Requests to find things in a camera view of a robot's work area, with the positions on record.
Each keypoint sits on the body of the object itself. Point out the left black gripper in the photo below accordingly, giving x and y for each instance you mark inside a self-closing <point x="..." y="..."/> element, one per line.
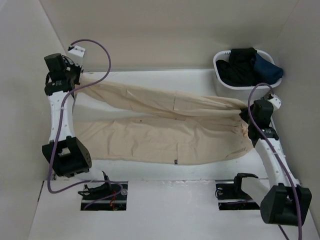
<point x="77" y="68"/>

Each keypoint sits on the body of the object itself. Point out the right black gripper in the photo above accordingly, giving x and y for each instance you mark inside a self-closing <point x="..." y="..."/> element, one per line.
<point x="243" y="114"/>

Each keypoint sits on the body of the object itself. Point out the beige trousers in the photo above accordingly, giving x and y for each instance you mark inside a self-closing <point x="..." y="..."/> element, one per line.
<point x="172" y="127"/>

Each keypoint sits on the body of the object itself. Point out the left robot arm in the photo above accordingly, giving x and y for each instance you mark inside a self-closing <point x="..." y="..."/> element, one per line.
<point x="66" y="155"/>

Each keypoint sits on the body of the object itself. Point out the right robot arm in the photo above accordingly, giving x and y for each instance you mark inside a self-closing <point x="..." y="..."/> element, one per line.
<point x="285" y="202"/>

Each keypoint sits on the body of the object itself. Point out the navy blue trousers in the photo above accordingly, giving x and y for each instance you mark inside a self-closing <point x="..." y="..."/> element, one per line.
<point x="265" y="71"/>

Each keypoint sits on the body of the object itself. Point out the black trousers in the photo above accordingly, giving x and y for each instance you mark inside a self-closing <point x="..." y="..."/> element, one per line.
<point x="238" y="71"/>

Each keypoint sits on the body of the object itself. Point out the white laundry basket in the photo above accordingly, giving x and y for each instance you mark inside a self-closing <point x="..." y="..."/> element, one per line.
<point x="242" y="93"/>

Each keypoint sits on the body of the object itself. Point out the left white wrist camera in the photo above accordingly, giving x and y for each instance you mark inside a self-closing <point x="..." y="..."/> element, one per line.
<point x="77" y="52"/>

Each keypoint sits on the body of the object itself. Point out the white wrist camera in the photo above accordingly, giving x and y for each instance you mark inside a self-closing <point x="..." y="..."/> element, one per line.
<point x="77" y="52"/>
<point x="274" y="100"/>

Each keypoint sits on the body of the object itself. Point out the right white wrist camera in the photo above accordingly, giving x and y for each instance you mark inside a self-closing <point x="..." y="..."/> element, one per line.
<point x="274" y="100"/>

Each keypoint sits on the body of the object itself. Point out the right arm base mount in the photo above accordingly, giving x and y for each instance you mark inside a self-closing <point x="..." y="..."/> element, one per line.
<point x="230" y="200"/>

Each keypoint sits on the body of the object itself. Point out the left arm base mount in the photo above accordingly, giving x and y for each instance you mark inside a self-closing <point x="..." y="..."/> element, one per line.
<point x="100" y="197"/>

